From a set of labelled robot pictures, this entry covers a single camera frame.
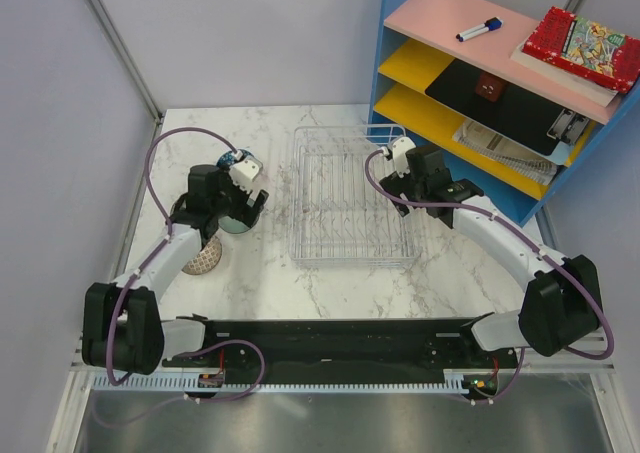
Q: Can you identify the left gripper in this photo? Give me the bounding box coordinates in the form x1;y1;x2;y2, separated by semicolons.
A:
211;162;267;227

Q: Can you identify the blue triangle pattern bowl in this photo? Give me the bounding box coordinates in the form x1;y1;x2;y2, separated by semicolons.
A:
216;149;252;169

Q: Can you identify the white wire dish rack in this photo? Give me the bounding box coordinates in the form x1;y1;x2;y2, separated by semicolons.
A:
288;124;420;268

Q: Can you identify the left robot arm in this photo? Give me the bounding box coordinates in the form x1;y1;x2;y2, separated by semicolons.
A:
81;157;269;375

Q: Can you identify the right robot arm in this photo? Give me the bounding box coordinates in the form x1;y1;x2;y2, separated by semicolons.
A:
364;138;615;367

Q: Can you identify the green ribbed bowl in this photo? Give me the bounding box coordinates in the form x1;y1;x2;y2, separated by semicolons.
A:
218;216;251;235

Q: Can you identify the brown lattice pattern bowl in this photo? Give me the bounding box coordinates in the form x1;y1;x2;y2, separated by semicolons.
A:
182;236;222;276

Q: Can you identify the blue shelf unit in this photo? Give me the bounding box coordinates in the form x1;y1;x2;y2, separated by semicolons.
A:
369;0;639;224

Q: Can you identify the brown cube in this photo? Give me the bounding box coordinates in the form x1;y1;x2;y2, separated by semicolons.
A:
474;71;508;103

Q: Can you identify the spiral notebook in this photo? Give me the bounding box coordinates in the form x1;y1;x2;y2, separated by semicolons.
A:
453;120;558;185

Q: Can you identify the black clipboard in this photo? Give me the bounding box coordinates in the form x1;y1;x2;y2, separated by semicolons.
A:
425;59;590;157

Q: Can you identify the blue whiteboard marker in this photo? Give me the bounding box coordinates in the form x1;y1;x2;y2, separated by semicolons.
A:
456;17;503;42

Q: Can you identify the grey book under red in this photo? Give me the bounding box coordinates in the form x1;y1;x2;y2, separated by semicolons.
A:
511;43;618;107

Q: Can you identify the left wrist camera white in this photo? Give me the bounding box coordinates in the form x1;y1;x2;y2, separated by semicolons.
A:
229;155;263;194

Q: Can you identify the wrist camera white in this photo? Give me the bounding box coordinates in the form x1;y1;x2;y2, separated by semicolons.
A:
382;136;416;176
229;155;263;194

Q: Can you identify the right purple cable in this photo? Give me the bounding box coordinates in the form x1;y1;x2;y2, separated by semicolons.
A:
363;149;616;407

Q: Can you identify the purple cable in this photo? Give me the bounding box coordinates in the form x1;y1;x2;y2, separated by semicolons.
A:
92;127;266;428
363;149;616;407

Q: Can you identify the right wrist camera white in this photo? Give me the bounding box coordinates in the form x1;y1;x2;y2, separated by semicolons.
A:
382;136;416;176

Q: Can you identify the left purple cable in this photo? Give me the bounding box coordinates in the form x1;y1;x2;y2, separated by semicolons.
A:
92;127;266;428

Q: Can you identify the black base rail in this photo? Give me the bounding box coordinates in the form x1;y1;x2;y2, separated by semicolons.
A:
163;318;517;385

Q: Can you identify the white cable duct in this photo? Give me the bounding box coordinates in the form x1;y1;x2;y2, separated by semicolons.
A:
90;372;471;395

